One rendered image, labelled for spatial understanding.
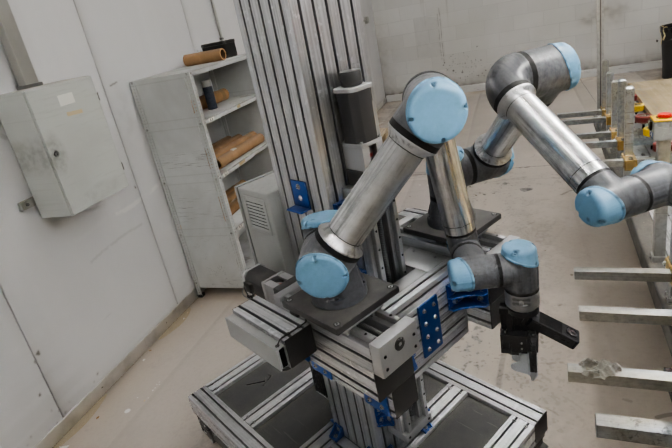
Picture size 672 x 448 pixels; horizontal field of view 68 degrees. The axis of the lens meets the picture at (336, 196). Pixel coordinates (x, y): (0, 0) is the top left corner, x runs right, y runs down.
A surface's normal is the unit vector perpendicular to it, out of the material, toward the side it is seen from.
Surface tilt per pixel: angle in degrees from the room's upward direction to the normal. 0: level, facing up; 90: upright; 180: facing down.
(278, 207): 90
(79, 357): 90
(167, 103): 90
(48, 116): 90
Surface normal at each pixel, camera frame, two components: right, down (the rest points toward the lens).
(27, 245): 0.94, -0.06
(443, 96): 0.01, 0.26
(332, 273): -0.13, 0.46
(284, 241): 0.66, 0.14
